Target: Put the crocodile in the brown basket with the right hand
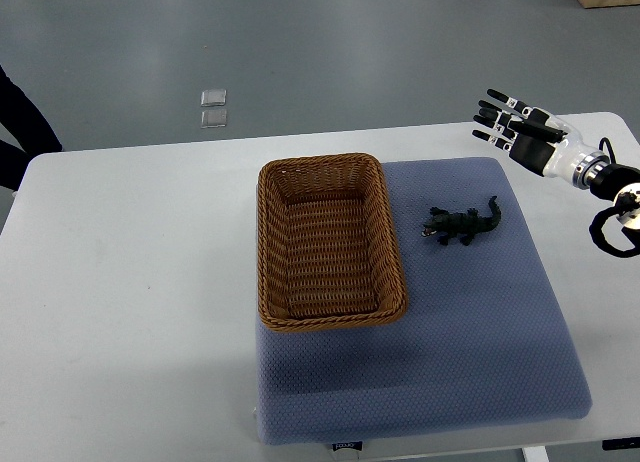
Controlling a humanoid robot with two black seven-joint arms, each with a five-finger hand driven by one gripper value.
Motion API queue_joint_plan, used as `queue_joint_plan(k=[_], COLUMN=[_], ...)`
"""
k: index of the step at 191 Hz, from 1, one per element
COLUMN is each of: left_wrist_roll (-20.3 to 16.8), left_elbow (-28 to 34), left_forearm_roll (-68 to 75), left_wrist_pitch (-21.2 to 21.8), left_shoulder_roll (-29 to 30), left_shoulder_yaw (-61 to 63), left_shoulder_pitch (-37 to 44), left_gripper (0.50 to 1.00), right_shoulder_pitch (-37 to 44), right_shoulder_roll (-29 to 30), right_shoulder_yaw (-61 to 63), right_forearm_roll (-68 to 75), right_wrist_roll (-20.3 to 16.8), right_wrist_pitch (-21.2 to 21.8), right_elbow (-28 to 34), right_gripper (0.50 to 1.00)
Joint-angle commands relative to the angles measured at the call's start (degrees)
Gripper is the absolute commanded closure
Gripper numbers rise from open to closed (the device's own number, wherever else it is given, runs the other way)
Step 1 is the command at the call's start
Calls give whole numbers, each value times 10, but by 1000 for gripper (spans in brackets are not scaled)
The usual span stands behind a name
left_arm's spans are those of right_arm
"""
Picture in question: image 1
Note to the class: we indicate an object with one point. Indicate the blue foam mat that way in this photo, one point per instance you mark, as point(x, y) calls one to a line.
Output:
point(483, 341)

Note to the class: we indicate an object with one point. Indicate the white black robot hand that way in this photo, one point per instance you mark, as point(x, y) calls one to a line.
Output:
point(537, 140)

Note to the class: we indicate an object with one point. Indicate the dark toy crocodile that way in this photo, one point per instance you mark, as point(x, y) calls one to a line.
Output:
point(464, 225)

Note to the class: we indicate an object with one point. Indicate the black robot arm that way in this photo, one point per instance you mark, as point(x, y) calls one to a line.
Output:
point(619, 184)

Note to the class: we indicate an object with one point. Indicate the dark clothed person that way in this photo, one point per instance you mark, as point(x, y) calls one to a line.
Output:
point(25, 122)

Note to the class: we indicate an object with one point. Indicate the brown wicker basket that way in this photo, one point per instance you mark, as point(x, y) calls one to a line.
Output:
point(327, 251)

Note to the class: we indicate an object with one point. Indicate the black table control panel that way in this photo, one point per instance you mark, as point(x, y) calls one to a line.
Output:
point(621, 443)

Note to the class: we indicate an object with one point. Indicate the upper floor plate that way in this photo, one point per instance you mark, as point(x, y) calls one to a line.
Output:
point(213, 97)

